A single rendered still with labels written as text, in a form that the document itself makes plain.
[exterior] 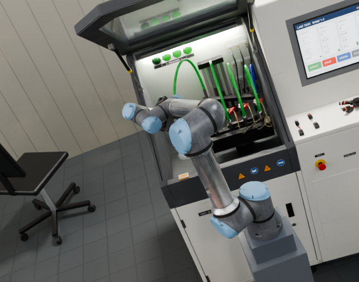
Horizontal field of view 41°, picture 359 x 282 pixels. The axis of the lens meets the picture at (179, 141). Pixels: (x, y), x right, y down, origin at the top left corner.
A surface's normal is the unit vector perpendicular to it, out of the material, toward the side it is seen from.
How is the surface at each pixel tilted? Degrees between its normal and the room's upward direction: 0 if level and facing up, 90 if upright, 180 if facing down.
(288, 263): 90
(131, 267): 0
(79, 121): 90
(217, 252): 90
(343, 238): 90
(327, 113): 0
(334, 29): 76
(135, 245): 0
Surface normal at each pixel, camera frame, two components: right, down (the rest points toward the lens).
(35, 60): 0.18, 0.51
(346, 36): -0.01, 0.34
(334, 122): -0.32, -0.78
